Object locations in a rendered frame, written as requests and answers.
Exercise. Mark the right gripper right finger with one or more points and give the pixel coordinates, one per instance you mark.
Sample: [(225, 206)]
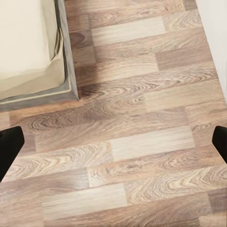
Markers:
[(219, 140)]

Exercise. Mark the bed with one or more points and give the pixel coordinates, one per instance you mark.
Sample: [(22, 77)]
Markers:
[(36, 66)]

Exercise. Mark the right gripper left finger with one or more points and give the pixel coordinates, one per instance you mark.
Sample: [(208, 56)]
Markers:
[(11, 142)]

